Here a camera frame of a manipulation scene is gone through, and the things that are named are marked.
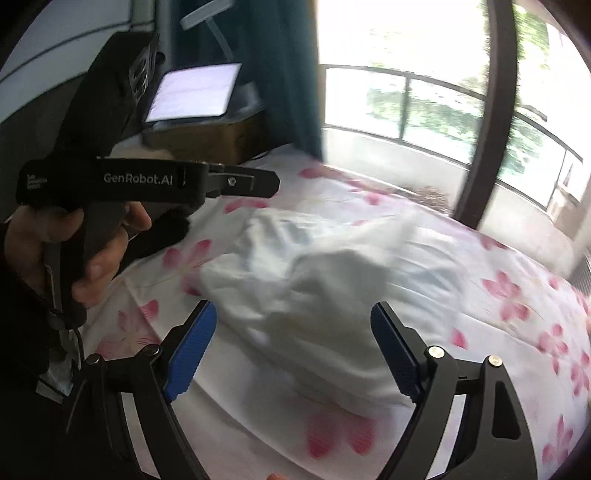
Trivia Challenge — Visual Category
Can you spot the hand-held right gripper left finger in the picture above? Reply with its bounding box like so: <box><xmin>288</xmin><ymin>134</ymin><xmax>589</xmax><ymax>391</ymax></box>
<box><xmin>65</xmin><ymin>299</ymin><xmax>218</xmax><ymax>480</ymax></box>

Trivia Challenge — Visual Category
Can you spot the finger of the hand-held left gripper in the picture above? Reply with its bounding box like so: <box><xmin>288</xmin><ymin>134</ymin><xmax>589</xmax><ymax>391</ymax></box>
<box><xmin>127</xmin><ymin>209</ymin><xmax>192</xmax><ymax>262</ymax></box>
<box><xmin>205</xmin><ymin>164</ymin><xmax>280</xmax><ymax>200</ymax></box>

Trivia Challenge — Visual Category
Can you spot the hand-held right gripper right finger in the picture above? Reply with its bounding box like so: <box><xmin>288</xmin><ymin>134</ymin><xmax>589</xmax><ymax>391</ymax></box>
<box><xmin>370</xmin><ymin>301</ymin><xmax>539</xmax><ymax>480</ymax></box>

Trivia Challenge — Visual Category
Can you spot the white shirt with dark collar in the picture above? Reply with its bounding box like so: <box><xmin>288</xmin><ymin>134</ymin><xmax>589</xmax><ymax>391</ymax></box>
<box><xmin>198</xmin><ymin>215</ymin><xmax>467</xmax><ymax>409</ymax></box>

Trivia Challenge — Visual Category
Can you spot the person's left hand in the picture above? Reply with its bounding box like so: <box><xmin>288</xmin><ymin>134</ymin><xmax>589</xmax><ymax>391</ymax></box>
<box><xmin>6</xmin><ymin>202</ymin><xmax>153</xmax><ymax>308</ymax></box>

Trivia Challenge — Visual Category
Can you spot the wooden nightstand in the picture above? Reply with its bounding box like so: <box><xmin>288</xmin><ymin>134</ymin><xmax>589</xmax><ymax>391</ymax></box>
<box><xmin>141</xmin><ymin>83</ymin><xmax>271</xmax><ymax>168</ymax></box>

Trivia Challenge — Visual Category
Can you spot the pink floral bed sheet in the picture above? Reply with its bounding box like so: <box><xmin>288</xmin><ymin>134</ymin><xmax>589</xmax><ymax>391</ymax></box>
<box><xmin>81</xmin><ymin>143</ymin><xmax>591</xmax><ymax>480</ymax></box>

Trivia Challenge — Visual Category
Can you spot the tablet with lit screen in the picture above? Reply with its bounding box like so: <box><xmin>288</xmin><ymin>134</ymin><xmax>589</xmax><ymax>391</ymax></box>
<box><xmin>144</xmin><ymin>63</ymin><xmax>243</xmax><ymax>123</ymax></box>

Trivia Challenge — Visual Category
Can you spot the dark teal curtain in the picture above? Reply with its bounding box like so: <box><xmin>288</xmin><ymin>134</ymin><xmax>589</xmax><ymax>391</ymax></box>
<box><xmin>173</xmin><ymin>0</ymin><xmax>326</xmax><ymax>160</ymax></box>

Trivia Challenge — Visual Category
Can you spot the white desk lamp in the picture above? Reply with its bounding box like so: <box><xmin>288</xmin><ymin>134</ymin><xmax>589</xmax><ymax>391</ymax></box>
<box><xmin>180</xmin><ymin>0</ymin><xmax>234</xmax><ymax>63</ymax></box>

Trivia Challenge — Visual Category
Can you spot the dried plant bundle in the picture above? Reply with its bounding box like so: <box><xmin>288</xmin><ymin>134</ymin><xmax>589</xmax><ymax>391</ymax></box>
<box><xmin>413</xmin><ymin>185</ymin><xmax>453</xmax><ymax>214</ymax></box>

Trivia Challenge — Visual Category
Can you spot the black balcony railing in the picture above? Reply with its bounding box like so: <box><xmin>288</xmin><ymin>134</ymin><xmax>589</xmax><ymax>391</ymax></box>
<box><xmin>321</xmin><ymin>65</ymin><xmax>585</xmax><ymax>208</ymax></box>

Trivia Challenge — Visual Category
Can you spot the white balcony appliance unit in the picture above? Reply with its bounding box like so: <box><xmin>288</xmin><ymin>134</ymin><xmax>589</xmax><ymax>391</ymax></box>
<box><xmin>547</xmin><ymin>161</ymin><xmax>583</xmax><ymax>213</ymax></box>

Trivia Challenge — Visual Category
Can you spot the dark door frame post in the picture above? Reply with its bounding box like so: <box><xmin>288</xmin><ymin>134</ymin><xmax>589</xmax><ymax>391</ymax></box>
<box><xmin>455</xmin><ymin>0</ymin><xmax>515</xmax><ymax>229</ymax></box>

